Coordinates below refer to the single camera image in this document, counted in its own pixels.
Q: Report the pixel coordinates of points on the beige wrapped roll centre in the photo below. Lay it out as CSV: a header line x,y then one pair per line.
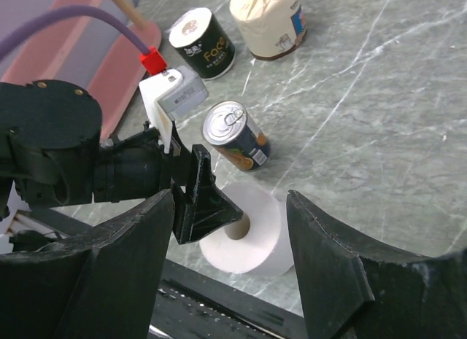
x,y
269,28

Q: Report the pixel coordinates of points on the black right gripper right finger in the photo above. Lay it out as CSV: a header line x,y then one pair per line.
x,y
349,280

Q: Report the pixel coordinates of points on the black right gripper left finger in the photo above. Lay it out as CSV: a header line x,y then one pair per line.
x,y
101,284

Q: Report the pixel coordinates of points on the black roll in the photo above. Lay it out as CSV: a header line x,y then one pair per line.
x,y
202,43

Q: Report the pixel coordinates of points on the pink three-tier shelf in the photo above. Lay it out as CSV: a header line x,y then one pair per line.
x,y
83,51

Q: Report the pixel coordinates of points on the white toilet roll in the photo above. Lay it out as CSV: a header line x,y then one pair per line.
x,y
259,243

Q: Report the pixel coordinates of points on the tin can orange label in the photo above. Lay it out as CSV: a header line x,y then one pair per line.
x,y
230,129

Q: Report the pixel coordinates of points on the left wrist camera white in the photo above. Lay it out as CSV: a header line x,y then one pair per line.
x,y
168,94

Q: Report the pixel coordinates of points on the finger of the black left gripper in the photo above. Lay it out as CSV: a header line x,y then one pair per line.
x,y
200,206

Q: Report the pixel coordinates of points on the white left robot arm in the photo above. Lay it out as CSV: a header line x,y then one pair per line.
x,y
52,156

